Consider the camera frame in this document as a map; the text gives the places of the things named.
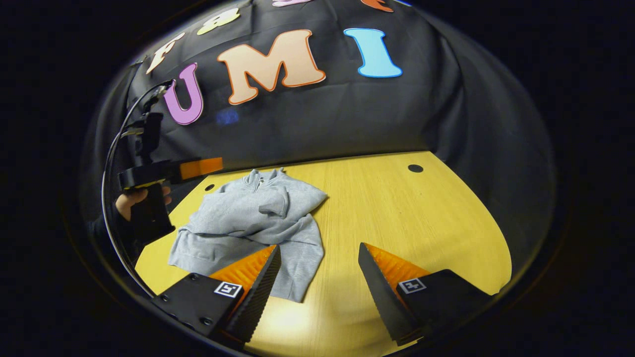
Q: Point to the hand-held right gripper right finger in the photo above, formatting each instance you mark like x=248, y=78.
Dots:
x=389, y=297

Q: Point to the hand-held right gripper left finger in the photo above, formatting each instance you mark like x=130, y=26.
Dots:
x=255, y=297

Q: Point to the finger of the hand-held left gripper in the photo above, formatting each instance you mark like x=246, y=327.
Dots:
x=201, y=167

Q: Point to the grey zip-neck sweatshirt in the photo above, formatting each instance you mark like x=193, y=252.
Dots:
x=248, y=218

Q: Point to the black backdrop cloth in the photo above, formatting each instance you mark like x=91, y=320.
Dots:
x=347, y=114

